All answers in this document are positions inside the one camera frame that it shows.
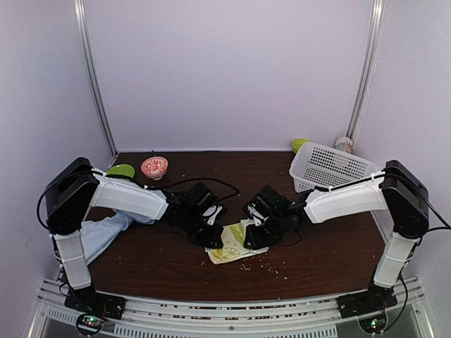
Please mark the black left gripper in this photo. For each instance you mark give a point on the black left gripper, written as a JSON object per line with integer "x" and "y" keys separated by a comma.
{"x": 211, "y": 241}

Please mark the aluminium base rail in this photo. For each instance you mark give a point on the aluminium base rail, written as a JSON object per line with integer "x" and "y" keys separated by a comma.
{"x": 318, "y": 316}

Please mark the light blue towel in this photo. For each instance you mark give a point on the light blue towel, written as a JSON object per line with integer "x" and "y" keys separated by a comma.
{"x": 96, "y": 236}

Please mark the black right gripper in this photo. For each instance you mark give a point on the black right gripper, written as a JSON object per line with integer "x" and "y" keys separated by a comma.
{"x": 256, "y": 242}

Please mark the green white patterned towel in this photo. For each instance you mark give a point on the green white patterned towel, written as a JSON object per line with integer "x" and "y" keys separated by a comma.
{"x": 233, "y": 237}

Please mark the right aluminium frame post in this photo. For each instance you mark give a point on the right aluminium frame post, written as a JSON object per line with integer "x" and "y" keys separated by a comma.
{"x": 369, "y": 65}

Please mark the green plate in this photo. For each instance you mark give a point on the green plate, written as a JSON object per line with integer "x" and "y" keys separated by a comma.
{"x": 123, "y": 170}

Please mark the red white patterned bowl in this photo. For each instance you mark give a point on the red white patterned bowl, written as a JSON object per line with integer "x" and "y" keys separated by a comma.
{"x": 155, "y": 167}

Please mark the white perforated plastic basket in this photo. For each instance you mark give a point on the white perforated plastic basket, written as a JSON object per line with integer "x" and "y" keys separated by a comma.
{"x": 318, "y": 165}

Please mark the green bowl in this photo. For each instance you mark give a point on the green bowl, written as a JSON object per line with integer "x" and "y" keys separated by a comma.
{"x": 297, "y": 144}

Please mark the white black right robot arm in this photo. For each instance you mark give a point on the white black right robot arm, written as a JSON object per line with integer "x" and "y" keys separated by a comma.
{"x": 394, "y": 190}

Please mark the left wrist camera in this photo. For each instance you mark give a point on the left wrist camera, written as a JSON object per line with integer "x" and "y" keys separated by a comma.
{"x": 204, "y": 203}

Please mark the beige cup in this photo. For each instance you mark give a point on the beige cup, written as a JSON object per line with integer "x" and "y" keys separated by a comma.
{"x": 344, "y": 144}

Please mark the aluminium frame post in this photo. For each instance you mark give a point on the aluminium frame post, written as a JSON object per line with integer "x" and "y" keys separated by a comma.
{"x": 369, "y": 65}
{"x": 80, "y": 16}

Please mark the left aluminium frame post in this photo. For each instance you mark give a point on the left aluminium frame post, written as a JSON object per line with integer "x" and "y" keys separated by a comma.
{"x": 80, "y": 16}

